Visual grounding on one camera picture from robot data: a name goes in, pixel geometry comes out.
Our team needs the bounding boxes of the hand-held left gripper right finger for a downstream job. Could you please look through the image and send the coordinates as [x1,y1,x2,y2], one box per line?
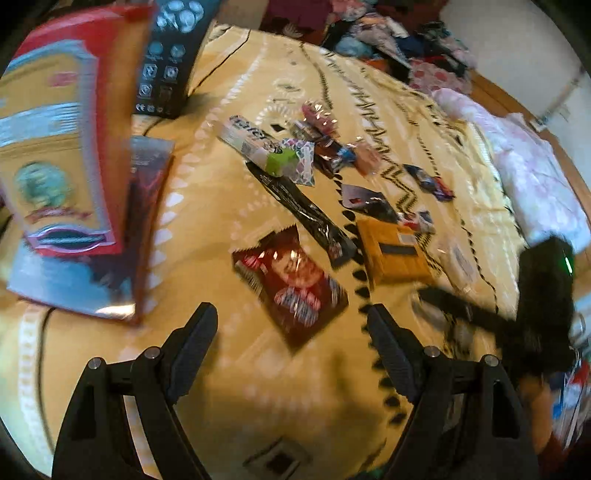
[367,304,541,480]

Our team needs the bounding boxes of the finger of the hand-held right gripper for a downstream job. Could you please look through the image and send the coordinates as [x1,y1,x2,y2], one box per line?
[418,286,522,343]

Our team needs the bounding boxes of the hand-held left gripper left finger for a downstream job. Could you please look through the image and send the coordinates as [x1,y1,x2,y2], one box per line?
[51,302,219,480]

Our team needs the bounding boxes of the clear packet of white puffed snack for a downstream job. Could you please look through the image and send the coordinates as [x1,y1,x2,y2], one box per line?
[434,235,483,296]

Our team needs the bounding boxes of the small red white packet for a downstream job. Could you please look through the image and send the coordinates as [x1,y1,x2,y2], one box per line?
[402,210,437,234]

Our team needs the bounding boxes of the dark red snack packet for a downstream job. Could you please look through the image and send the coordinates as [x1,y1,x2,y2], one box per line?
[232,226,349,352]

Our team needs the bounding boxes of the person's right forearm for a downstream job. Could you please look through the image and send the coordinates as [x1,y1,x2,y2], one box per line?
[522,376,561,455]

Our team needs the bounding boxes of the yellow patterned blanket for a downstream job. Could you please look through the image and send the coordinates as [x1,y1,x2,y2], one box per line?
[0,23,555,480]

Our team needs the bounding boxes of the orange snack packet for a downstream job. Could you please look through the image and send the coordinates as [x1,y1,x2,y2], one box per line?
[355,217,435,289]

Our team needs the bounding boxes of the colourful plastic bag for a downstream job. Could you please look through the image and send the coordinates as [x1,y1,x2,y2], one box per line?
[551,355,591,448]

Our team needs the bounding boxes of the pink white quilt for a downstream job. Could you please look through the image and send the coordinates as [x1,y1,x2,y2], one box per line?
[431,88,591,250]

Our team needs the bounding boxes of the blue dark snack packet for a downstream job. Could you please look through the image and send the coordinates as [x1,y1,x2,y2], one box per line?
[404,164,455,201]

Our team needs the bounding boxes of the purple blue flat package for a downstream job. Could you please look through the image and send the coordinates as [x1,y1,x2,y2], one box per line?
[9,136,176,324]

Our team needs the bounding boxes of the dark purple snack packet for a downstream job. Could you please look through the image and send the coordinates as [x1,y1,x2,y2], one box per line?
[342,185,400,222]

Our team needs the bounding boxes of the long black snack packet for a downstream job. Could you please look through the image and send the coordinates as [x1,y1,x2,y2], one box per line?
[247,161,358,268]

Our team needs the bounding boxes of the white packet with green end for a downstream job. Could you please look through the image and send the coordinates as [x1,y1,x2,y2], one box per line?
[217,115,298,178]

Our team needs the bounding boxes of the white purple patterned packet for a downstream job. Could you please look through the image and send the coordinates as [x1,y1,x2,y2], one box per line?
[281,136,317,185]

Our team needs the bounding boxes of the dark red candy wrapper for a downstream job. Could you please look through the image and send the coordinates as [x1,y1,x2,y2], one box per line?
[291,121,342,174]

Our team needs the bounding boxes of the pink wrapped candy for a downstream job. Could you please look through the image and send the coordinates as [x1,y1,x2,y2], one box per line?
[300,102,342,134]

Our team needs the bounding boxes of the red and gold box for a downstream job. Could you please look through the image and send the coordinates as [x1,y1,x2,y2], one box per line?
[0,4,155,257]

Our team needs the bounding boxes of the black printed box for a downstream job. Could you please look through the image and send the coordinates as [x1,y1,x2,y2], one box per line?
[134,0,222,120]

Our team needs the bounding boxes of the pile of clothes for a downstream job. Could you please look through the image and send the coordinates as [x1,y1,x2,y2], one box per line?
[259,0,478,95]

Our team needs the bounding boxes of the wooden bed frame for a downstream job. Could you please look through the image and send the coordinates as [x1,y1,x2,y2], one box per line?
[471,69,591,195]

